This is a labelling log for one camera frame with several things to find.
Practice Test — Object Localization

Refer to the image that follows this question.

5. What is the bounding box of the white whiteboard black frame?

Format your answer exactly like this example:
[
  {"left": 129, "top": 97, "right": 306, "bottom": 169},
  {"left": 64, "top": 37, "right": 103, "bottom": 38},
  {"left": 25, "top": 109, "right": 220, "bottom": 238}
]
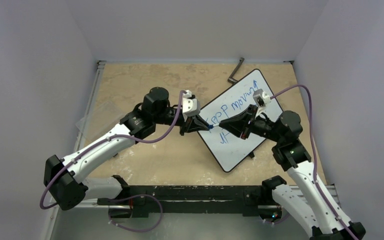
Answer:
[{"left": 198, "top": 69, "right": 274, "bottom": 173}]

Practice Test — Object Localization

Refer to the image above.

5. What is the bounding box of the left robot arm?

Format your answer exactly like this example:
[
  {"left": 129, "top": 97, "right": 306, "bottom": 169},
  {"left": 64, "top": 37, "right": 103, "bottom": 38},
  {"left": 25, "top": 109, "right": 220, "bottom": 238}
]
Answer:
[{"left": 39, "top": 87, "right": 214, "bottom": 211}]

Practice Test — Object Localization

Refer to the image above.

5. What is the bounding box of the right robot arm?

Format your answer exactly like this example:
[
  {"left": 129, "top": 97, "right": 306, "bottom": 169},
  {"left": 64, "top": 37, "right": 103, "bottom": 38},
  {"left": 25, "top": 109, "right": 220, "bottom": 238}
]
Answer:
[{"left": 218, "top": 105, "right": 366, "bottom": 240}]

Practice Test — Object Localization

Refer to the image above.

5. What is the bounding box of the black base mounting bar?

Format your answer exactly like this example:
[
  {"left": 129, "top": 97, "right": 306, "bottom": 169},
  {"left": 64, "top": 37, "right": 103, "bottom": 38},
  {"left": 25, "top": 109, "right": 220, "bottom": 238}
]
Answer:
[{"left": 97, "top": 185, "right": 285, "bottom": 221}]

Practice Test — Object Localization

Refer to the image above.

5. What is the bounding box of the clear plastic bag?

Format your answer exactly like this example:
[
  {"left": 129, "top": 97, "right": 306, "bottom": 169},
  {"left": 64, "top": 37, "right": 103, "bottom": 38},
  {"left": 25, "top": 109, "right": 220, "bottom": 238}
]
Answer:
[{"left": 75, "top": 101, "right": 124, "bottom": 141}]

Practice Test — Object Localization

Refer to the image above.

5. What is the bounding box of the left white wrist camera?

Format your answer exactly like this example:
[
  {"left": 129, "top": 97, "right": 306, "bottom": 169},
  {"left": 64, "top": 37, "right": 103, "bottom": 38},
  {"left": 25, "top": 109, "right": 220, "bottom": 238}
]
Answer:
[{"left": 181, "top": 90, "right": 201, "bottom": 119}]

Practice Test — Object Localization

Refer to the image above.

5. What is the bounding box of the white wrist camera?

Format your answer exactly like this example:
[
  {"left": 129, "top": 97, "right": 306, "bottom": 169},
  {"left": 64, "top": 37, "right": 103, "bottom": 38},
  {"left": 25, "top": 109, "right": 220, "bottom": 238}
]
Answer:
[
  {"left": 252, "top": 89, "right": 272, "bottom": 116},
  {"left": 181, "top": 90, "right": 201, "bottom": 119}
]

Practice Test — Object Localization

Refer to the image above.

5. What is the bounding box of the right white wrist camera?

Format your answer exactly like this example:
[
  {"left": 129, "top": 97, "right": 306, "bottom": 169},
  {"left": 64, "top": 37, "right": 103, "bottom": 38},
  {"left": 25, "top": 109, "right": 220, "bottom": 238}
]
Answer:
[{"left": 252, "top": 89, "right": 272, "bottom": 116}]

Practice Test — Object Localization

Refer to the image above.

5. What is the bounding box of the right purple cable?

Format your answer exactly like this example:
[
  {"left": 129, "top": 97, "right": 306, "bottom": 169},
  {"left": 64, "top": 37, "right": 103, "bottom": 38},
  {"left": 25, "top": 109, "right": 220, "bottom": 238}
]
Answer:
[{"left": 269, "top": 84, "right": 360, "bottom": 240}]

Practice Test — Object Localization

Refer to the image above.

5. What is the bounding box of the aluminium frame rail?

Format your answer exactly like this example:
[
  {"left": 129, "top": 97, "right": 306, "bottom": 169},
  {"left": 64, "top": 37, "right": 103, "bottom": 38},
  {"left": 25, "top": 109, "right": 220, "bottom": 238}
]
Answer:
[{"left": 39, "top": 60, "right": 107, "bottom": 240}]

